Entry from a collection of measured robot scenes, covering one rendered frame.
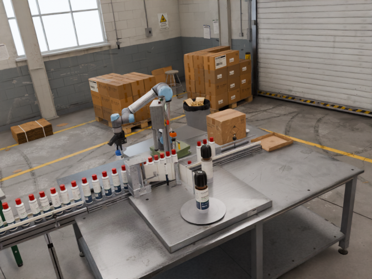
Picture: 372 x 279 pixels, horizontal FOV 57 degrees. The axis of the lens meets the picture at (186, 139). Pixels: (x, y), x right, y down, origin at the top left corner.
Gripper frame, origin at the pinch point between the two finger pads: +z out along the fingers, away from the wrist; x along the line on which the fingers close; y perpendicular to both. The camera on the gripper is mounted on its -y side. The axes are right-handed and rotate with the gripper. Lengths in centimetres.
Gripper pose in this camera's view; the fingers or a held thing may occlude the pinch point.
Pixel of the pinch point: (119, 153)
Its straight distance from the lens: 304.6
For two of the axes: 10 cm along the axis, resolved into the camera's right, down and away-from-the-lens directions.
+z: 0.9, 9.2, 3.9
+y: 7.6, -3.2, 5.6
